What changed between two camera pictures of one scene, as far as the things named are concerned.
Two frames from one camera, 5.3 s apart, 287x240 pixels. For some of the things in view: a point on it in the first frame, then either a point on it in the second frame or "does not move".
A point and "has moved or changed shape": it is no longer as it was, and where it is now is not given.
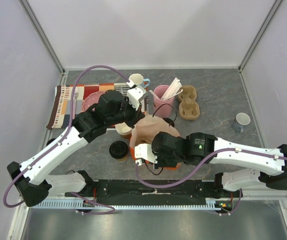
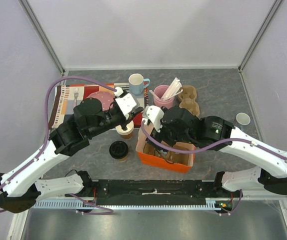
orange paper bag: x=147 y=127 has moved or changed shape
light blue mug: x=138 y=79 does not move
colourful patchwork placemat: x=60 y=112 does not move
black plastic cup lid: x=119 y=149 does not move
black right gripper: x=156 y=153 to x=156 y=135
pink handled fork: x=74 y=103 does not move
